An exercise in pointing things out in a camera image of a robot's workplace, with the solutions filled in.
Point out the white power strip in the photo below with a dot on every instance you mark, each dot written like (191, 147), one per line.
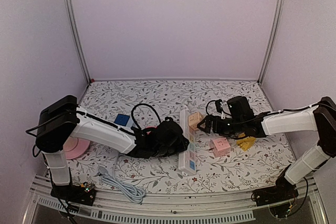
(187, 159)

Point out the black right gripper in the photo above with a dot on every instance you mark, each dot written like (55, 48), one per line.
(209, 119)

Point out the aluminium frame post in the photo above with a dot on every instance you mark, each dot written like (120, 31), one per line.
(271, 40)
(76, 38)

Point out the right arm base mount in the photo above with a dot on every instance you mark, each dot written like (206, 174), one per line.
(282, 190)

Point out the pink cube socket plug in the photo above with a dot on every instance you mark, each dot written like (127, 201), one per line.
(219, 146)

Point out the floral patterned table mat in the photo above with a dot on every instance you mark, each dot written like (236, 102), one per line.
(151, 101)

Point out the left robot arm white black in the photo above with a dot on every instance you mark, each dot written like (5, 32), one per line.
(65, 118)

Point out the yellow cube socket plug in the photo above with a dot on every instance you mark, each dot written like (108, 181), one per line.
(246, 143)

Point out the dark blue cube socket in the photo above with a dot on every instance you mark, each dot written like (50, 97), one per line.
(123, 120)

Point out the beige cube socket plug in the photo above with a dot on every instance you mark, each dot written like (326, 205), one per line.
(194, 119)

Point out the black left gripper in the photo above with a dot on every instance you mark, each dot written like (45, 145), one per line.
(181, 146)

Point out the pink saucer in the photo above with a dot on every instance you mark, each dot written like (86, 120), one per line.
(73, 151)

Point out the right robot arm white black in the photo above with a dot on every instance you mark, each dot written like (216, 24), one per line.
(239, 121)

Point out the grey-blue power strip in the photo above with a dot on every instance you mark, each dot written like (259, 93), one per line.
(128, 139)

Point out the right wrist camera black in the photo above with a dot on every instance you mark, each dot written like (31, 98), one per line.
(220, 109)

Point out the left aluminium frame post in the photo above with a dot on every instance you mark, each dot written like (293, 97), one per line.
(76, 38)

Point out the right aluminium frame post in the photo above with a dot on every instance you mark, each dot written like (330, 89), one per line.
(271, 40)

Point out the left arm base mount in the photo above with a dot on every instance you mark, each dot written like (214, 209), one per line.
(74, 193)

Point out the front aluminium rail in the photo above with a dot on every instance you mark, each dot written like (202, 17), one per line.
(111, 206)

